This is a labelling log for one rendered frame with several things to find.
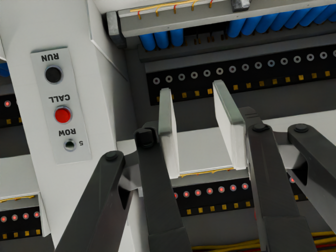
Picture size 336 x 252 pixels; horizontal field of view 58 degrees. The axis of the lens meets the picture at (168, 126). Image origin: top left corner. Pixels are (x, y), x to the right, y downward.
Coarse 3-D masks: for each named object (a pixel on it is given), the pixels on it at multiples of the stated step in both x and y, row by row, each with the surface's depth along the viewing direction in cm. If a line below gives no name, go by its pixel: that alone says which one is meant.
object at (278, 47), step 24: (96, 0) 32; (120, 0) 33; (144, 0) 34; (168, 0) 34; (96, 24) 32; (120, 48) 40; (240, 48) 48; (264, 48) 48; (288, 48) 48; (120, 72) 43
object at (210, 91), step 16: (320, 48) 48; (208, 64) 49; (224, 64) 49; (240, 64) 48; (288, 64) 48; (304, 64) 48; (320, 64) 48; (160, 80) 49; (176, 80) 49; (192, 80) 49; (208, 80) 49; (224, 80) 48; (240, 80) 48; (256, 80) 48; (272, 80) 48; (288, 80) 48; (304, 80) 48; (176, 96) 48; (192, 96) 48; (208, 96) 48
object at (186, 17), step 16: (192, 0) 33; (224, 0) 35; (256, 0) 35; (272, 0) 35; (288, 0) 34; (304, 0) 34; (320, 0) 34; (128, 16) 35; (144, 16) 35; (160, 16) 35; (176, 16) 35; (192, 16) 35; (208, 16) 35; (224, 16) 35; (240, 16) 36; (128, 32) 36; (144, 32) 36
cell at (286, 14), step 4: (280, 12) 39; (284, 12) 38; (288, 12) 38; (292, 12) 38; (276, 16) 40; (280, 16) 39; (284, 16) 39; (288, 16) 39; (276, 20) 41; (280, 20) 40; (284, 20) 40; (272, 24) 42; (276, 24) 42; (280, 24) 41; (272, 28) 43; (276, 28) 43
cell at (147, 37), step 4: (140, 36) 39; (144, 36) 39; (148, 36) 39; (152, 36) 40; (144, 40) 40; (148, 40) 40; (152, 40) 41; (144, 44) 42; (148, 44) 42; (152, 44) 43; (148, 48) 43; (152, 48) 44
